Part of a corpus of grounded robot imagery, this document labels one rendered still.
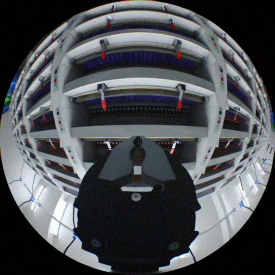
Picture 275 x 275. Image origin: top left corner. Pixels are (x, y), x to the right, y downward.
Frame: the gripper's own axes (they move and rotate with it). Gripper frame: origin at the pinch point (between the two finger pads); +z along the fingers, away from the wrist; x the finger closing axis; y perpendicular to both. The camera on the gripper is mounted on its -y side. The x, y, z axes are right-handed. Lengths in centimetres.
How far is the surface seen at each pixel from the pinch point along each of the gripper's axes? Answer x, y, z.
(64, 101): -30.0, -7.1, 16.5
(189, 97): 20.9, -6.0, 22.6
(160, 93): 8.0, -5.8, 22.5
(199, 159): 30.7, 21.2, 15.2
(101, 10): -20, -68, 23
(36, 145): -100, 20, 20
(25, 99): -100, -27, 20
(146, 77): 2.3, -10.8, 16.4
